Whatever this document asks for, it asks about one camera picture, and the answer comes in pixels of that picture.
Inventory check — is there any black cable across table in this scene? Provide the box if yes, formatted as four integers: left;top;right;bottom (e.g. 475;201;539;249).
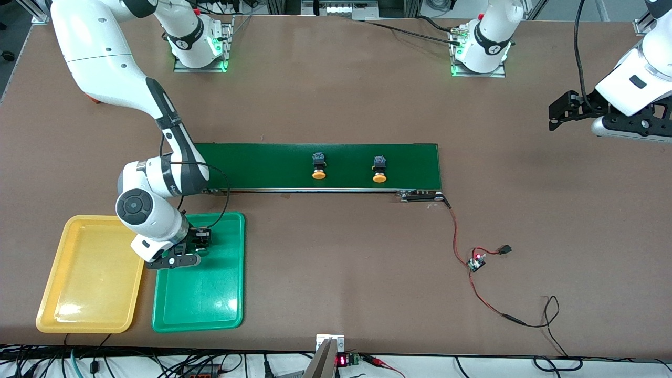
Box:
362;16;463;47

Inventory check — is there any red black conveyor cable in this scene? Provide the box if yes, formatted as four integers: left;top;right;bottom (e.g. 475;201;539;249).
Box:
444;195;473;266

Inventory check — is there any thin black looped cable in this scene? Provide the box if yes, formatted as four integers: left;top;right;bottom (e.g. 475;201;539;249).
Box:
525;296;584;371

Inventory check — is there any aluminium profile post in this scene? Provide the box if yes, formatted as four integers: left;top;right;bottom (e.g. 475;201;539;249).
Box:
633;0;672;36
21;0;51;25

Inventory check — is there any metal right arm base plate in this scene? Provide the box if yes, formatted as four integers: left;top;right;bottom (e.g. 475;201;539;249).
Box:
173;15;235;73

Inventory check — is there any thin red black wire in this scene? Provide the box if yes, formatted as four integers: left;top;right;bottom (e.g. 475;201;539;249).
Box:
469;270;527;326

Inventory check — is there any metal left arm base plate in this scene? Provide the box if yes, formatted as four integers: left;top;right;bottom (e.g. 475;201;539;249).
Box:
449;25;506;79

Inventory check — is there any green plastic tray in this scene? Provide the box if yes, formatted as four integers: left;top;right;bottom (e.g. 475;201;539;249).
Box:
152;212;246;333

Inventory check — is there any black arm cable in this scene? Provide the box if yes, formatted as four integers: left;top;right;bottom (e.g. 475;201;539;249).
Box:
160;131;232;232
574;0;610;113

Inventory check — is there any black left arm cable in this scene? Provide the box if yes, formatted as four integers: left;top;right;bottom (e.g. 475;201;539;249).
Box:
574;0;610;113

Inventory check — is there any white metal bracket plate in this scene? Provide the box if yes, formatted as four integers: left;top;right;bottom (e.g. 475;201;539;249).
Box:
316;334;345;353

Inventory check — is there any yellow plastic tray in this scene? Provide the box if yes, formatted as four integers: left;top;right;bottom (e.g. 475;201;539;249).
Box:
36;215;152;334

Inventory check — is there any green conveyor belt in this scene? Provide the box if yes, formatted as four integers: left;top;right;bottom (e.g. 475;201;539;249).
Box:
192;142;446;203

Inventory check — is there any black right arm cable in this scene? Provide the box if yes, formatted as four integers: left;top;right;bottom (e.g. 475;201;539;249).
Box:
160;131;232;232

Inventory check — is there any white equipment box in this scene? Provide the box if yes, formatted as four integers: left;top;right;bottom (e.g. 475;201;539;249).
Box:
301;0;380;20

